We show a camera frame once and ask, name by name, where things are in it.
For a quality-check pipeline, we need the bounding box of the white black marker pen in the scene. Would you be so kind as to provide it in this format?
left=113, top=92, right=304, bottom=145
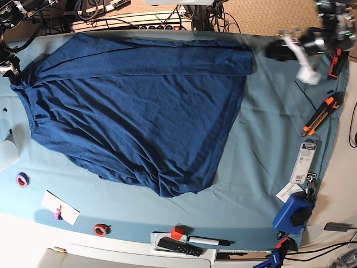
left=187, top=236, right=235, bottom=246

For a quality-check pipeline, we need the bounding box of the clear blister retail package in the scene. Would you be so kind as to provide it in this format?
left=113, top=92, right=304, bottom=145
left=290, top=136, right=319, bottom=184

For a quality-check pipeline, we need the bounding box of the small pink toy figure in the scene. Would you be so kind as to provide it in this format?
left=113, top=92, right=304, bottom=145
left=53, top=206, right=63, bottom=221

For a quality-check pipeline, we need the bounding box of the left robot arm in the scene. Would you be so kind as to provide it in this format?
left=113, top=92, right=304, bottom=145
left=293, top=1, right=356, bottom=56

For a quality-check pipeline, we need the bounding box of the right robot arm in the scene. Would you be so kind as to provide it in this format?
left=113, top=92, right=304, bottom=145
left=1, top=0, right=58, bottom=85

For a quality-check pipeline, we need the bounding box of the white label card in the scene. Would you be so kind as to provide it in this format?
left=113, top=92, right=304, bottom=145
left=276, top=183, right=303, bottom=203

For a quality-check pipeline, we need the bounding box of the light blue table cloth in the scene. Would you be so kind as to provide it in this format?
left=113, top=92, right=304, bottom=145
left=1, top=30, right=350, bottom=250

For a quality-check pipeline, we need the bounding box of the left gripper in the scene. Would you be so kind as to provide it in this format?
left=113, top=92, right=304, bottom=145
left=265, top=27, right=334, bottom=61

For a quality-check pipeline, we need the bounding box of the red cube block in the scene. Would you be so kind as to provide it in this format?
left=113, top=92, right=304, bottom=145
left=170, top=226, right=184, bottom=241

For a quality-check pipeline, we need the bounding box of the purple tape roll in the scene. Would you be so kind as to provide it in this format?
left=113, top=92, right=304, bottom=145
left=16, top=173, right=30, bottom=188

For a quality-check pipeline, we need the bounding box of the white power strip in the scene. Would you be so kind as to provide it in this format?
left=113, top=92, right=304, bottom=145
left=70, top=11, right=192, bottom=32

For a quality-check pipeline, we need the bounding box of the red tape roll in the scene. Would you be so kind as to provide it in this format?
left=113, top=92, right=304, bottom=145
left=93, top=223, right=110, bottom=237

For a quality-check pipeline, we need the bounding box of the blue black clamp bottom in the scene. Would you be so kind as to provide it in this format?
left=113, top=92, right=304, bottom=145
left=253, top=237, right=296, bottom=268

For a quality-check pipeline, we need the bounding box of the black phone device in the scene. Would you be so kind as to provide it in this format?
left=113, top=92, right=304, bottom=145
left=324, top=222, right=350, bottom=232

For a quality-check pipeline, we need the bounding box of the blue box with knob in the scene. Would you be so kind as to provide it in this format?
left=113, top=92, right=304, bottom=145
left=272, top=192, right=316, bottom=235

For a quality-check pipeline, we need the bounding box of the black remote control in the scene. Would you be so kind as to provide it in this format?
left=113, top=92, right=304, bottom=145
left=157, top=237, right=204, bottom=257

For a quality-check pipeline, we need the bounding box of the orange black utility knife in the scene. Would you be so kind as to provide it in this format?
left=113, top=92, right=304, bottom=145
left=301, top=92, right=344, bottom=137

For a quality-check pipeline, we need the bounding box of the dark blue t-shirt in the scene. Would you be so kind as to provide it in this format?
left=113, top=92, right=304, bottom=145
left=11, top=33, right=253, bottom=198

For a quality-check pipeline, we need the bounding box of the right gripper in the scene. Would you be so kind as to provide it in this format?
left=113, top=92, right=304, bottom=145
left=1, top=54, right=21, bottom=84

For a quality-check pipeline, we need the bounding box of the black zip tie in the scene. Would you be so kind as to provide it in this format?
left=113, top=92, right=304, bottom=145
left=294, top=80, right=317, bottom=111

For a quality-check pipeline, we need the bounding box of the white paper card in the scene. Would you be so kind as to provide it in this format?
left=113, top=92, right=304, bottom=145
left=41, top=190, right=80, bottom=226

